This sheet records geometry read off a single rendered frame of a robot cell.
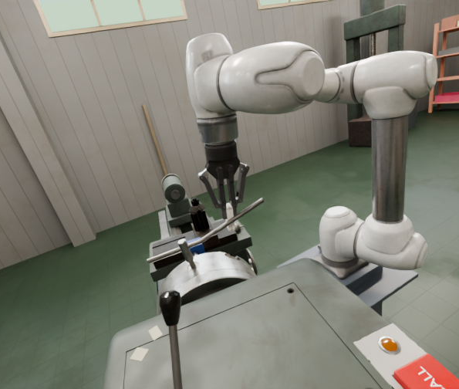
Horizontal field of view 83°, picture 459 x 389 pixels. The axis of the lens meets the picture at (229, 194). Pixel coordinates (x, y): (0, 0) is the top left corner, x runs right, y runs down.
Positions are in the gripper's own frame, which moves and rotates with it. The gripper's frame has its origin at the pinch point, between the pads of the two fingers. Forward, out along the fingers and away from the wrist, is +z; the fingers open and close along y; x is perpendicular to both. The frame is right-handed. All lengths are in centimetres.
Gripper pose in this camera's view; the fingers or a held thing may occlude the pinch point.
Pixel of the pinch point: (229, 217)
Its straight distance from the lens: 69.2
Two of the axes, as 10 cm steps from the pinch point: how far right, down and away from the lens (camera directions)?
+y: -9.5, 2.1, -2.1
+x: 2.8, 3.6, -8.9
